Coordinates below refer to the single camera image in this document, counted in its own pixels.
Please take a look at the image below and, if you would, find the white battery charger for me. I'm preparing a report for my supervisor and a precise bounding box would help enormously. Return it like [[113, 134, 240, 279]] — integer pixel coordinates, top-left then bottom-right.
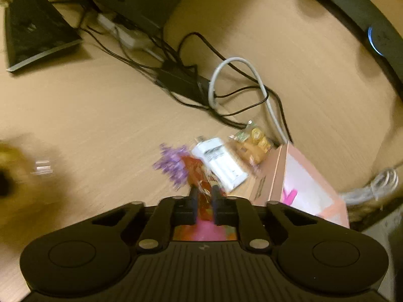
[[191, 137, 249, 194]]

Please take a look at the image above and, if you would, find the white power strip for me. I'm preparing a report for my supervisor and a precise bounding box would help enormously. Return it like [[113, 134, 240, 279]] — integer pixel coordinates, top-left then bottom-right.
[[97, 13, 164, 62]]

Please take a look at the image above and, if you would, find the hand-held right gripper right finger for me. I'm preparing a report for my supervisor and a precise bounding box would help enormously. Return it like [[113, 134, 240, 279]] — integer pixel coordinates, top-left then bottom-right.
[[212, 185, 318, 251]]

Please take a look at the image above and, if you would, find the orange snack packet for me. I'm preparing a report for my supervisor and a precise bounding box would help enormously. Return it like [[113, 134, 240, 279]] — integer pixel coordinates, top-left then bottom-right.
[[172, 156, 240, 242]]

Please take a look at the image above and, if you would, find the white coiled cable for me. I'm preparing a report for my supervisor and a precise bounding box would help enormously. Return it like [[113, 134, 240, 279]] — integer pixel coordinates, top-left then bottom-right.
[[342, 168, 399, 205]]

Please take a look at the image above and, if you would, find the black socket panel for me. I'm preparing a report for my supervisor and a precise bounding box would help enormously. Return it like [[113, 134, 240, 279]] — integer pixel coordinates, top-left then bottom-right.
[[280, 0, 403, 85]]

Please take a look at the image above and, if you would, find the pink cardboard box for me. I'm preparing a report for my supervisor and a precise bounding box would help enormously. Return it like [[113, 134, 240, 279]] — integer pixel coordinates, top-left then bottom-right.
[[252, 141, 351, 230]]

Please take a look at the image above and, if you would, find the black looped cable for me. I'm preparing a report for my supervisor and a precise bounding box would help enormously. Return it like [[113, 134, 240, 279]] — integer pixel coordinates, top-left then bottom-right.
[[177, 32, 293, 142]]

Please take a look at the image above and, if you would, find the clear bag of yellow snacks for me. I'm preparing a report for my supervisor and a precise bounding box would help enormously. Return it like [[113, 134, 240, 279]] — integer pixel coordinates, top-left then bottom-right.
[[228, 121, 274, 173]]

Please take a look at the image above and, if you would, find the small pink item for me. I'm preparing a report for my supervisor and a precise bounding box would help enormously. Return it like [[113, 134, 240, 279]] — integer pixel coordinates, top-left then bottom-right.
[[282, 188, 298, 207]]

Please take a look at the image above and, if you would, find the white looped cable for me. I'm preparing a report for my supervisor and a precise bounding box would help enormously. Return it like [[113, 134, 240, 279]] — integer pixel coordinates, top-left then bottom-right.
[[208, 57, 288, 145]]

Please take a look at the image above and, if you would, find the thin black cable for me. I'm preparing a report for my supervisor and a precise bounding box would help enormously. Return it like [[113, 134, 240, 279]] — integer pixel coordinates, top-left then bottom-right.
[[79, 22, 246, 130]]

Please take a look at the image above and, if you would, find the black keyboard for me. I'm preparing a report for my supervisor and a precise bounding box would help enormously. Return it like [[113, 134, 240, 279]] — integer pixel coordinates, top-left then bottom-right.
[[5, 0, 83, 72]]

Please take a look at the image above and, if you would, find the small clear plastic piece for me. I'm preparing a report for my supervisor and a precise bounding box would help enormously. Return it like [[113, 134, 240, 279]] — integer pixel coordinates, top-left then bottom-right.
[[31, 160, 53, 175]]

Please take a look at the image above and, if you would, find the black power adapter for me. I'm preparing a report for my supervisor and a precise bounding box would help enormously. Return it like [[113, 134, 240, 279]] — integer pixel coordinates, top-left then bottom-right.
[[156, 61, 211, 104]]

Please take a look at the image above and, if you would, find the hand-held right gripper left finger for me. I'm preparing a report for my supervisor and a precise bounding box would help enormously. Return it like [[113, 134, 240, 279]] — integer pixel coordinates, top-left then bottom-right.
[[91, 186, 199, 252]]

